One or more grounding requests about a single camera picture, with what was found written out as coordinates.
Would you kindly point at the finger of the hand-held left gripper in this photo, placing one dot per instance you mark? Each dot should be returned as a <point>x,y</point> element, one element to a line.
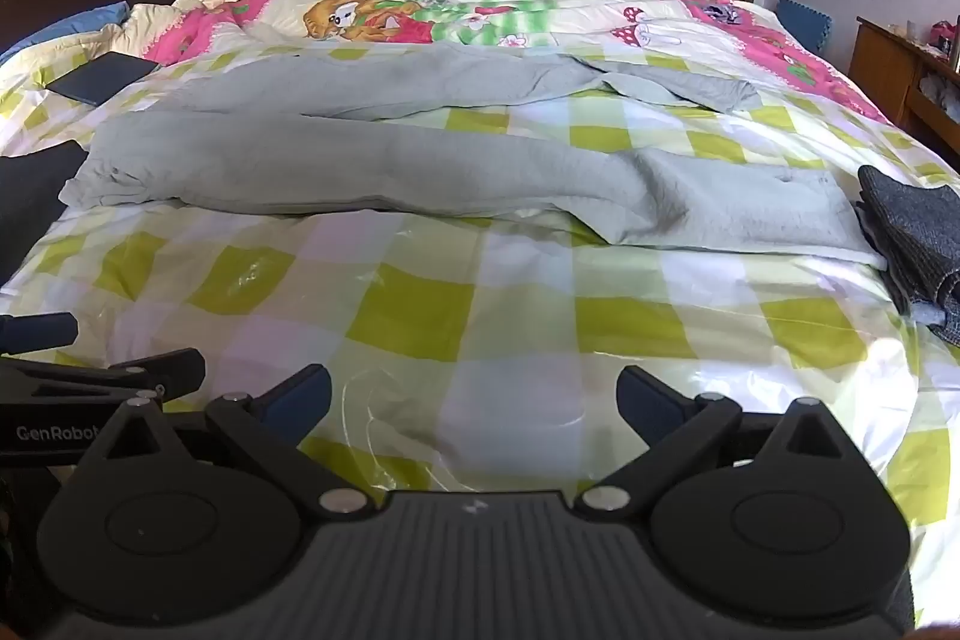
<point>169,370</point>
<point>37,332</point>

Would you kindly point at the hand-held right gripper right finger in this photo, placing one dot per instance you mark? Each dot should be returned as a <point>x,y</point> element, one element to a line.
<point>645,401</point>

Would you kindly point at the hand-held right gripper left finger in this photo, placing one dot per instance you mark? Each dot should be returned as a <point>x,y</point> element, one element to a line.
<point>300,396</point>

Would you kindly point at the light grey pants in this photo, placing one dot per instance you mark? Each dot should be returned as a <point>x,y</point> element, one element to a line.
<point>375,160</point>

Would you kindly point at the black cloth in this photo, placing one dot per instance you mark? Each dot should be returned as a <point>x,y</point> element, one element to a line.
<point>30,197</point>

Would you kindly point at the checked cartoon printed quilt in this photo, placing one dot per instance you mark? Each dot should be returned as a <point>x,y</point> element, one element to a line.
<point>465,310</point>

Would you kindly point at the dark flat tablet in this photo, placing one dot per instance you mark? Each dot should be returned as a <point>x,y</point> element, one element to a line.
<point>101,78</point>

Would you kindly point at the blue pillow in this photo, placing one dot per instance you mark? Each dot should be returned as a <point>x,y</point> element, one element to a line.
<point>67,25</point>

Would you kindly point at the dark grey folded garment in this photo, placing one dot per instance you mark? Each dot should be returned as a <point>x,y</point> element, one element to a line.
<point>915,235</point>

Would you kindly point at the blue foam mat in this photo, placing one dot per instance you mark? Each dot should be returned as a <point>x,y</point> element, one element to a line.
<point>806,25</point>

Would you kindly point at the brown wooden side desk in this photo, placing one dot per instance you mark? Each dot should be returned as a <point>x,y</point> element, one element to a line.
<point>877,63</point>

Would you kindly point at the red item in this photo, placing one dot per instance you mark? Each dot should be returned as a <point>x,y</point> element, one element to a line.
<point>941,35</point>

